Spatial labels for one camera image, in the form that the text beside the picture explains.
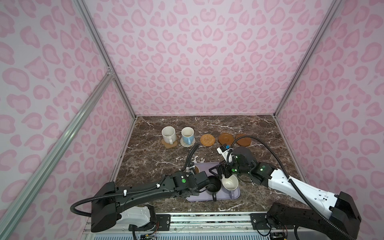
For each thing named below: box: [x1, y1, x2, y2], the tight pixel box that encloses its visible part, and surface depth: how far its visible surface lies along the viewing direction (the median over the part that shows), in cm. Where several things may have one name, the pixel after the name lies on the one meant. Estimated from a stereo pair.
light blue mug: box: [181, 126, 195, 145], surface depth 100 cm
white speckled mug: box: [161, 126, 177, 145], surface depth 100 cm
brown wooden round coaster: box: [218, 132, 234, 146], surface depth 109 cm
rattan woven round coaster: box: [200, 133, 216, 147], surface depth 106 cm
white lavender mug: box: [221, 174, 239, 200], surface depth 84 cm
